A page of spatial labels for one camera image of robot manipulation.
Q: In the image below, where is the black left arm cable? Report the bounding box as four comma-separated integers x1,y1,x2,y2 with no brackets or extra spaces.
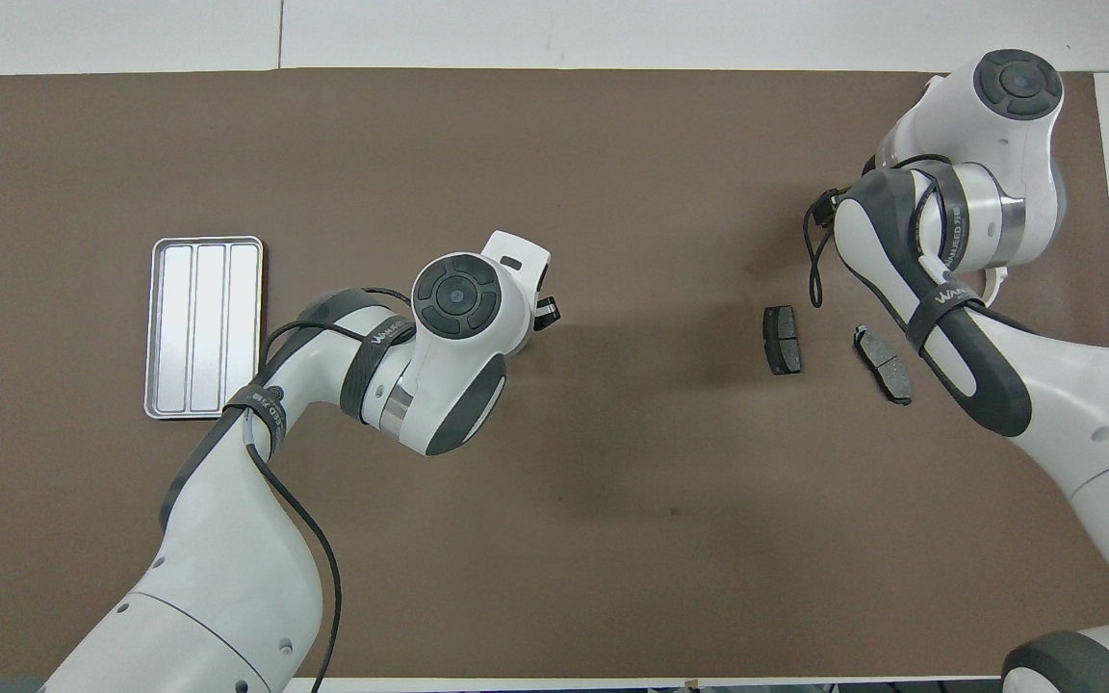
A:
251,287,416,693

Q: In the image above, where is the silver metal tray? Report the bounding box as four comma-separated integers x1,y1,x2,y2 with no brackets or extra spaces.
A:
143,236,265,421

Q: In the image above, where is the dark grey brake pad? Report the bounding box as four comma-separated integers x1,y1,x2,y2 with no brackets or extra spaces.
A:
853,324,915,406
761,305,804,376

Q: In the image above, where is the brown table mat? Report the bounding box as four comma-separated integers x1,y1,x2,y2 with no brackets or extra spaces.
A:
0,69,1109,680

